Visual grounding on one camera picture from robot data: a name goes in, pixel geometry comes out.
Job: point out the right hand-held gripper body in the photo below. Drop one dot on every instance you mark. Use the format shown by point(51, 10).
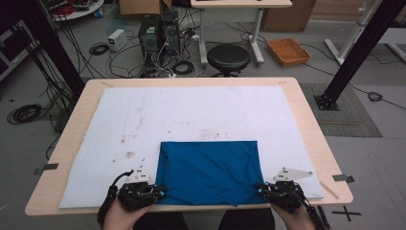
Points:
point(285, 196)

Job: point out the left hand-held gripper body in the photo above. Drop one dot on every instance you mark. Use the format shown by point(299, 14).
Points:
point(137, 195)

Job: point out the blue t-shirt with white print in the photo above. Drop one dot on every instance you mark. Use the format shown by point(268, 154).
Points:
point(210, 172)

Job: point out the person's right hand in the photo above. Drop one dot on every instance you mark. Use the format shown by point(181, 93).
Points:
point(293, 222)

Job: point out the person's left hand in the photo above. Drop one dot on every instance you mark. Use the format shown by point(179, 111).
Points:
point(124, 220)

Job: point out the person's dark trousers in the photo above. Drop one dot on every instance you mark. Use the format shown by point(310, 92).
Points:
point(249, 222)

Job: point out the thin wooden stick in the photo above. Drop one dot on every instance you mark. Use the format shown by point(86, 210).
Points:
point(329, 190)

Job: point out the grey tape strip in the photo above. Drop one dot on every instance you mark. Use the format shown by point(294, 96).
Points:
point(343, 178)
point(48, 167)

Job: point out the black tape cross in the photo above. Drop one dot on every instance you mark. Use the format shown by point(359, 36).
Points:
point(347, 213)

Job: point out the white felt mat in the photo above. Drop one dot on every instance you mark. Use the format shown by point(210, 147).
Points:
point(191, 111)

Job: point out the grey floor mat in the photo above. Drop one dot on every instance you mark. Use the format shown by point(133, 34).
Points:
point(354, 111)

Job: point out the black round stool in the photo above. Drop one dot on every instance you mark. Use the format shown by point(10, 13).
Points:
point(228, 57)

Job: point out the orange plastic tray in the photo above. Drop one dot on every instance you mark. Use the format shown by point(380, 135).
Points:
point(288, 51)

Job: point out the black computer tower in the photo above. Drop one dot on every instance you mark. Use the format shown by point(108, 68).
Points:
point(149, 41)
point(170, 32)

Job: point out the white power supply box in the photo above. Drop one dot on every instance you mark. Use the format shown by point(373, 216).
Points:
point(117, 39)

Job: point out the cardboard box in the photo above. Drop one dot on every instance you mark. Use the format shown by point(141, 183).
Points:
point(140, 6)
point(287, 16)

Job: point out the white metal stand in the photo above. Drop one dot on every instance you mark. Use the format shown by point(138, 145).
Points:
point(354, 32)

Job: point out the white desk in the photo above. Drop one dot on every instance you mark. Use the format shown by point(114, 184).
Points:
point(239, 3)

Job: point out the round white table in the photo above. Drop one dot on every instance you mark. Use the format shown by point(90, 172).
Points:
point(79, 9)

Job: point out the black equipment rack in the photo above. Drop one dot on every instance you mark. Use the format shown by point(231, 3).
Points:
point(12, 48)

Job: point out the black metal frame post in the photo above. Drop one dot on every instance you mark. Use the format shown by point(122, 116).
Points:
point(360, 48)
point(52, 48)

